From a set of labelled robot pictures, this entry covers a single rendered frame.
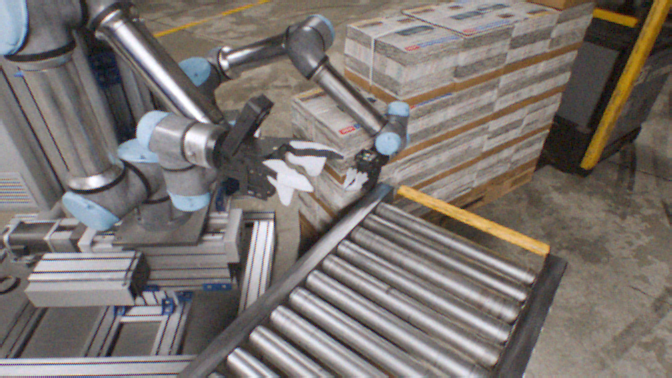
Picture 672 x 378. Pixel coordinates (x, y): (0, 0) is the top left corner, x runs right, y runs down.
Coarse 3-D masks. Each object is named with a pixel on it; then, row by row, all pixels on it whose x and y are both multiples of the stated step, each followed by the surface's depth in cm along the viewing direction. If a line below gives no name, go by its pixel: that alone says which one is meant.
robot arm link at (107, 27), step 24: (96, 0) 76; (120, 0) 79; (96, 24) 78; (120, 24) 79; (144, 24) 83; (120, 48) 80; (144, 48) 80; (144, 72) 81; (168, 72) 82; (168, 96) 83; (192, 96) 84; (216, 120) 86
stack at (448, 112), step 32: (320, 96) 171; (448, 96) 171; (480, 96) 185; (512, 96) 199; (320, 128) 159; (352, 128) 152; (416, 128) 171; (448, 128) 183; (480, 128) 197; (512, 128) 216; (352, 160) 158; (416, 160) 181; (448, 160) 197; (320, 192) 181; (352, 192) 168; (448, 192) 212; (480, 192) 232; (320, 224) 195
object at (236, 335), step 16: (384, 192) 127; (352, 208) 122; (368, 208) 122; (336, 224) 116; (352, 224) 116; (320, 240) 112; (336, 240) 112; (304, 256) 107; (320, 256) 107; (336, 256) 113; (288, 272) 103; (304, 272) 103; (272, 288) 99; (288, 288) 99; (304, 288) 104; (256, 304) 96; (272, 304) 96; (240, 320) 93; (256, 320) 93; (224, 336) 90; (240, 336) 90; (208, 352) 87; (224, 352) 87; (256, 352) 96; (192, 368) 84; (208, 368) 84; (224, 368) 87
